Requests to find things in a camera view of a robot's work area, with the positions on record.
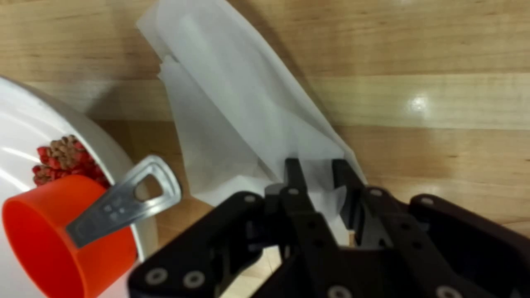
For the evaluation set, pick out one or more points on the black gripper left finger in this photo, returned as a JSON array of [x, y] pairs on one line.
[[220, 249]]

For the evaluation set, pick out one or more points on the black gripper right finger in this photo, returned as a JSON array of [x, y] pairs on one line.
[[441, 249]]

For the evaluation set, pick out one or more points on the white paper towel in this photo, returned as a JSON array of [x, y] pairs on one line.
[[232, 110]]

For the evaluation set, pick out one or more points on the red-brown grain heap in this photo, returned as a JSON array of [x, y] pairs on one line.
[[66, 159]]

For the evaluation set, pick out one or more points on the white bowl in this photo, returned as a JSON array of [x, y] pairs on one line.
[[22, 133]]

